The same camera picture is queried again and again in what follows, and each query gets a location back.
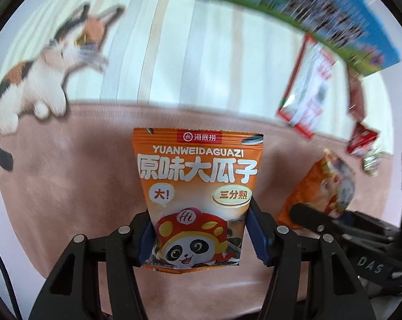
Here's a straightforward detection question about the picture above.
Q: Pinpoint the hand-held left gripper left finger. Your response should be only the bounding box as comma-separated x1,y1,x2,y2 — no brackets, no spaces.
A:
28,211,155,320

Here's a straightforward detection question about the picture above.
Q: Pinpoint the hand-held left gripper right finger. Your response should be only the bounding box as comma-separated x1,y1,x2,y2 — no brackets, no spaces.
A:
246,197,378,320

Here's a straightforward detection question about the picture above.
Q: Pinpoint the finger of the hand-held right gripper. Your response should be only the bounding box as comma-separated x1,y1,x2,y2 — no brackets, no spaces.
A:
288,203,355,241

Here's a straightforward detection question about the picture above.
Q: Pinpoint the orange panda snack packet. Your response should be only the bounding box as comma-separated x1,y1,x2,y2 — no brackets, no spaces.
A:
276,148,356,230
132,127,266,274

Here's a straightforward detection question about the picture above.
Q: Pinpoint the small green white snack packet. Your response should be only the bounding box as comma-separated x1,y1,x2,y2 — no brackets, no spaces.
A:
363,148,388,174

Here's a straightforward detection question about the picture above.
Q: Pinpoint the red triangular snack packet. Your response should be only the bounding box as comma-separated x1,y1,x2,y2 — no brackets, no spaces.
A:
347,122,378,157

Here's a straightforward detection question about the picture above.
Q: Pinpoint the dark red snack packet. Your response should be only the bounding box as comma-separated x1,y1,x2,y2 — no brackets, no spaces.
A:
348,70,366,124

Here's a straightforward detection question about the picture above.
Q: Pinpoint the white and red snack packet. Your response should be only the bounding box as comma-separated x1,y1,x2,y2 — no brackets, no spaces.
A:
277,34,338,139

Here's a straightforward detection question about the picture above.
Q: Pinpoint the cardboard box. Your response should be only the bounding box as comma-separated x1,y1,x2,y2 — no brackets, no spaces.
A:
191,0,400,75

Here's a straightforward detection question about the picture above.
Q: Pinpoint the cat print blanket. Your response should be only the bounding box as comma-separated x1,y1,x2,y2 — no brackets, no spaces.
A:
0,0,402,320

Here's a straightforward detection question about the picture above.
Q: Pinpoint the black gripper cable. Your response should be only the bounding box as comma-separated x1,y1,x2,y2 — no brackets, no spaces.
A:
0,233,22,320

